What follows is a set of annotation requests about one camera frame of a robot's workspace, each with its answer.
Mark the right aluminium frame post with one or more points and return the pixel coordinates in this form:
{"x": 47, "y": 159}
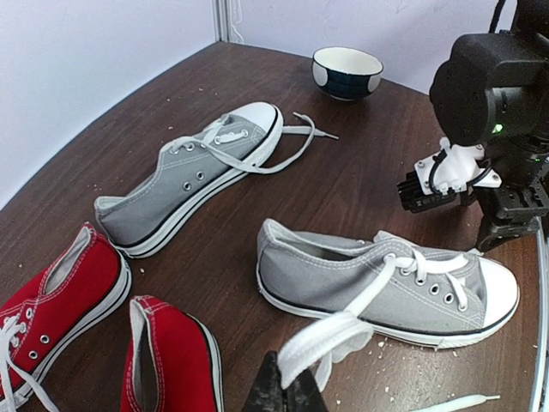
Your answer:
{"x": 227, "y": 17}

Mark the grey sneaker with laces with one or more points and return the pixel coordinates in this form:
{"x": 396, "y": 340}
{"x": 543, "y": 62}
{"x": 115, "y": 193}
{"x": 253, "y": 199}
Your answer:
{"x": 352, "y": 289}

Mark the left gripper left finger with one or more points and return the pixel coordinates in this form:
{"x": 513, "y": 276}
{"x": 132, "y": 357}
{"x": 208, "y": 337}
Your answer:
{"x": 266, "y": 394}

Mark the red sneaker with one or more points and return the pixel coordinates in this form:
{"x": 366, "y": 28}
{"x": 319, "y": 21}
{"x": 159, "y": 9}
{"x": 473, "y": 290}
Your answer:
{"x": 84, "y": 285}
{"x": 173, "y": 361}

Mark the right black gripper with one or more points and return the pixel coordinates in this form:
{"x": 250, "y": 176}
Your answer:
{"x": 512, "y": 210}

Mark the back red sneaker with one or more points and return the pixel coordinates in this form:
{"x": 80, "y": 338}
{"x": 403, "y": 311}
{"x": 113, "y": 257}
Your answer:
{"x": 84, "y": 285}

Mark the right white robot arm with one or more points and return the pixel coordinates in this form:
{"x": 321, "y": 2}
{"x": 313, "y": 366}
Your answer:
{"x": 491, "y": 101}

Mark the grey sneaker at back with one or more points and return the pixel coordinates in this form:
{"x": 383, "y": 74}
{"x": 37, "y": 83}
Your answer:
{"x": 252, "y": 139}

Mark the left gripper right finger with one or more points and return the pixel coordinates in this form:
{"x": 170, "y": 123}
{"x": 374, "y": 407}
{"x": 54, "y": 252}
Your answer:
{"x": 303, "y": 395}

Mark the front red sneaker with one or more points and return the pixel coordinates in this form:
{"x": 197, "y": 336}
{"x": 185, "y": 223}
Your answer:
{"x": 173, "y": 361}

